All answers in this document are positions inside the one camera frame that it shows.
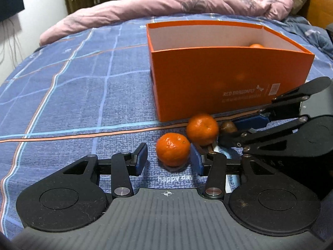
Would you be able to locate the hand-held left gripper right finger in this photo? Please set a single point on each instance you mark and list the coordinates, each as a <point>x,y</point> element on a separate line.
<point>196,160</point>

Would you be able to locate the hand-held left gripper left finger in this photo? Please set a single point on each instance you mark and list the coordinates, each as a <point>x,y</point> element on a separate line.
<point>140,159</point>

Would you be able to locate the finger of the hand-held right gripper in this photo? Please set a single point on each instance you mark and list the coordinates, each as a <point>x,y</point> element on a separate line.
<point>260,135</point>
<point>252,122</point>

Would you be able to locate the dark brown cherry tomato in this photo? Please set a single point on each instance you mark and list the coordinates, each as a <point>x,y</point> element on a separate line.
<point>228,127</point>

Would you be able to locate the small tangerine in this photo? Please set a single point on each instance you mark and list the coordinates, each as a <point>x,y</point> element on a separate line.
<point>173,149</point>
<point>202,129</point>

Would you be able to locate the orange cardboard box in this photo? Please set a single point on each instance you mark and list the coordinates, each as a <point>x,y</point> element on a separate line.
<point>208,80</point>

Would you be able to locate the large orange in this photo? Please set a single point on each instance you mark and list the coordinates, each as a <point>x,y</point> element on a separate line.
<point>256,45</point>

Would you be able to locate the blue plaid bed sheet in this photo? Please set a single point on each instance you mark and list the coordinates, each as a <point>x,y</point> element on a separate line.
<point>65,96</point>

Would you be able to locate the blue-grey crumpled blanket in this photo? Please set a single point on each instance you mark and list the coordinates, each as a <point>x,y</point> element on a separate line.
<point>309,32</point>

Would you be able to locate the wooden headboard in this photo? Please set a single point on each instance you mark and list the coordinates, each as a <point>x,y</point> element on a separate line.
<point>318,2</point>

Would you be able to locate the pink quilt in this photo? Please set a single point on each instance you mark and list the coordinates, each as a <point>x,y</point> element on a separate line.
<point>161,6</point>

